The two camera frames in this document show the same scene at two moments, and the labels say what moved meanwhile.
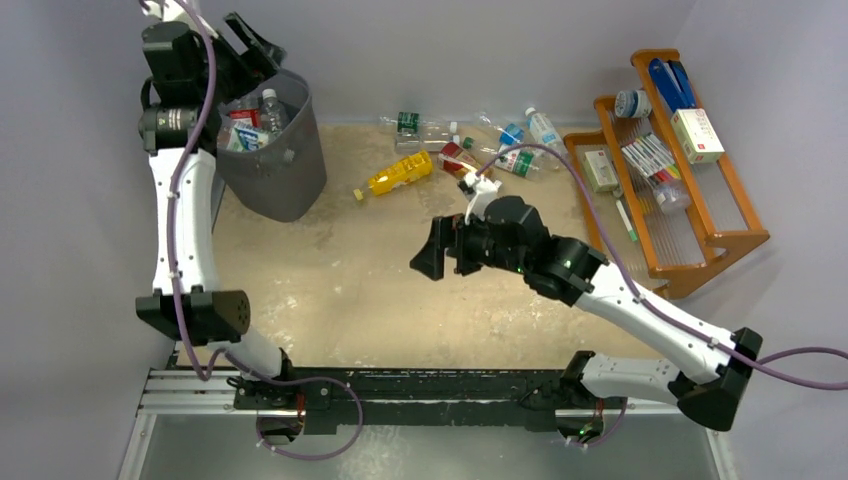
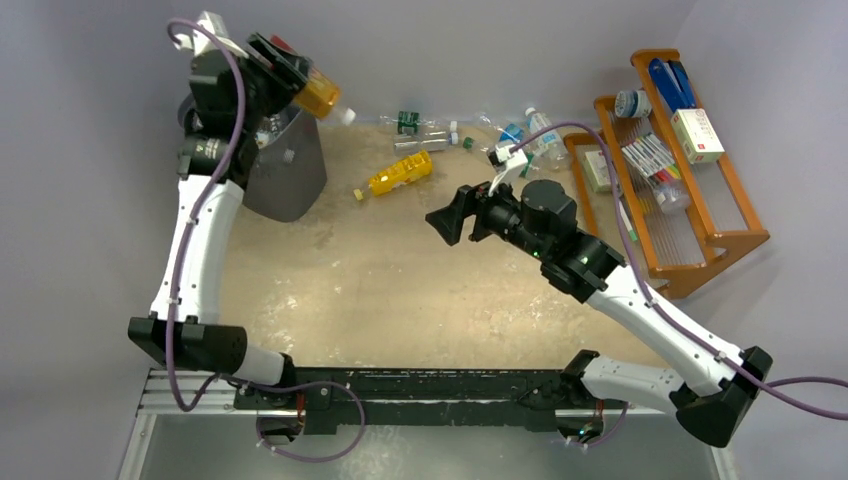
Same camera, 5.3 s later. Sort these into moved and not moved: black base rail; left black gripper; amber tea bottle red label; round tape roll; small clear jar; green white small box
Moved: amber tea bottle red label; left black gripper
Not moved: black base rail; green white small box; round tape roll; small clear jar
